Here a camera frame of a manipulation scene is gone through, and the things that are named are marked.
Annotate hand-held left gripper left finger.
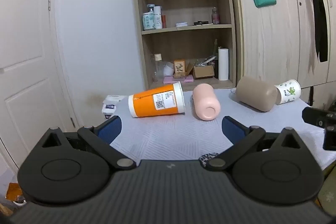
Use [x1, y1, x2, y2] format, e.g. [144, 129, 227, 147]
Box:
[39, 115, 137, 170]

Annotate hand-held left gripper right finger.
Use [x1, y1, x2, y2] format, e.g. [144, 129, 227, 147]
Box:
[206, 116, 303, 171]

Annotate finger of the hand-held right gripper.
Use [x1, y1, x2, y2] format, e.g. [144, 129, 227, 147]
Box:
[323, 128, 336, 151]
[302, 106, 336, 131]

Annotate white cup with green print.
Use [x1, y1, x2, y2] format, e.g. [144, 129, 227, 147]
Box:
[274, 79, 301, 105]

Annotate pink cup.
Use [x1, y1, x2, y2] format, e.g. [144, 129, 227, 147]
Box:
[193, 83, 221, 121]

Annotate taupe cup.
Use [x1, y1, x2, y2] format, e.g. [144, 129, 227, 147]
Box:
[236, 75, 278, 112]

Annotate orange and white paper cup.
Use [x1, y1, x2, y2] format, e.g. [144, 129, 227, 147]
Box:
[128, 81, 186, 118]

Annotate small white cup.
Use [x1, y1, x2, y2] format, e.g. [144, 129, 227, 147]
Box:
[163, 62, 175, 76]

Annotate white tissue packet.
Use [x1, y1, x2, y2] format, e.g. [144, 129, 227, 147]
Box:
[101, 104, 117, 120]
[103, 94, 127, 106]

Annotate leopard print cloth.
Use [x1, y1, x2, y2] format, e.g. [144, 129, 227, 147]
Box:
[199, 152, 220, 168]

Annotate green cushion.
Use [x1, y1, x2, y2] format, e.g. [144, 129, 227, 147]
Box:
[317, 174, 336, 216]

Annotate light blue patterned tablecloth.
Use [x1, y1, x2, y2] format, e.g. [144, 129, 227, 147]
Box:
[106, 88, 336, 170]

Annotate brown cardboard box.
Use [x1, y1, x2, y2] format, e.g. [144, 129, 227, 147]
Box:
[192, 65, 215, 79]

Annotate white paper towel roll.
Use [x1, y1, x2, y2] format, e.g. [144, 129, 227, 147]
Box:
[218, 48, 229, 81]

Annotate green glass bottle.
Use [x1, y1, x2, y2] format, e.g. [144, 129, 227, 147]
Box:
[214, 39, 219, 77]

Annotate clear bottle with beige cap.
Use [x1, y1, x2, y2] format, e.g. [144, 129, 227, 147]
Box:
[152, 54, 164, 82]

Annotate wooden box with leaf print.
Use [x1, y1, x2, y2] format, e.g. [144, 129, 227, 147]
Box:
[173, 60, 186, 79]

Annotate light wooden wardrobe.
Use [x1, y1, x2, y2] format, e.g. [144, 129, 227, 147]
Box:
[225, 0, 336, 92]

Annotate black ribbon bow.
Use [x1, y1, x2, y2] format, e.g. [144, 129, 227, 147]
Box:
[303, 0, 329, 63]

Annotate white door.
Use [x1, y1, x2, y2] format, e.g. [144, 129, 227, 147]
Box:
[0, 0, 77, 177]

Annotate wooden bookshelf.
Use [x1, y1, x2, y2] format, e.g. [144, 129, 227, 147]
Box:
[131, 0, 238, 92]

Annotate orange packet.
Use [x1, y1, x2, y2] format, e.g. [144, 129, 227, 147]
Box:
[6, 183, 25, 204]

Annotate pink bottle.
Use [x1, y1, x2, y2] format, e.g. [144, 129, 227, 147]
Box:
[211, 7, 220, 24]

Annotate white teal bottles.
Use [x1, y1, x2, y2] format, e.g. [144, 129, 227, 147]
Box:
[142, 4, 155, 31]

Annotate white tube bottle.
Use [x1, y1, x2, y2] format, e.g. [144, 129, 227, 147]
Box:
[154, 6, 163, 29]

